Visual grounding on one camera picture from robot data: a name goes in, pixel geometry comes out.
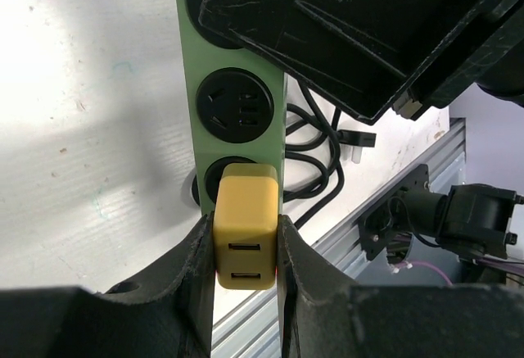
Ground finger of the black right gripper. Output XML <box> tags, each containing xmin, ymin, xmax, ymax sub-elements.
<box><xmin>198</xmin><ymin>0</ymin><xmax>508</xmax><ymax>126</ymax></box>

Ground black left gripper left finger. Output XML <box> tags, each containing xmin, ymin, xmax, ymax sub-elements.
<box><xmin>1</xmin><ymin>216</ymin><xmax>215</xmax><ymax>357</ymax></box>

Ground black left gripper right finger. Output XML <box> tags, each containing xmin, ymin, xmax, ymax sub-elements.
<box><xmin>277</xmin><ymin>215</ymin><xmax>523</xmax><ymax>357</ymax></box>

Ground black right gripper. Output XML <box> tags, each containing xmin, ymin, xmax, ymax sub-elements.
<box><xmin>392</xmin><ymin>0</ymin><xmax>523</xmax><ymax>120</ymax></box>

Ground black power cord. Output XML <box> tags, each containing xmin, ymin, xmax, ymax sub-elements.
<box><xmin>282</xmin><ymin>77</ymin><xmax>377</xmax><ymax>228</ymax></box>

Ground small yellow plug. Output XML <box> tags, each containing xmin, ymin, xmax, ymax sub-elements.
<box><xmin>212</xmin><ymin>163</ymin><xmax>280</xmax><ymax>290</ymax></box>

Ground green power strip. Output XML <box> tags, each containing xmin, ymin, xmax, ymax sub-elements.
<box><xmin>176</xmin><ymin>0</ymin><xmax>287</xmax><ymax>214</ymax></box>

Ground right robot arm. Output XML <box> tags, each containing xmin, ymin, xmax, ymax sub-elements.
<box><xmin>186</xmin><ymin>0</ymin><xmax>523</xmax><ymax>289</ymax></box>

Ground aluminium mounting rail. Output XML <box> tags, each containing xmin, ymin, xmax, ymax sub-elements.
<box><xmin>211</xmin><ymin>112</ymin><xmax>466</xmax><ymax>357</ymax></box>

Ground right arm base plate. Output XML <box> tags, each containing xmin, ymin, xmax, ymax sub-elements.
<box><xmin>357</xmin><ymin>164</ymin><xmax>429</xmax><ymax>261</ymax></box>

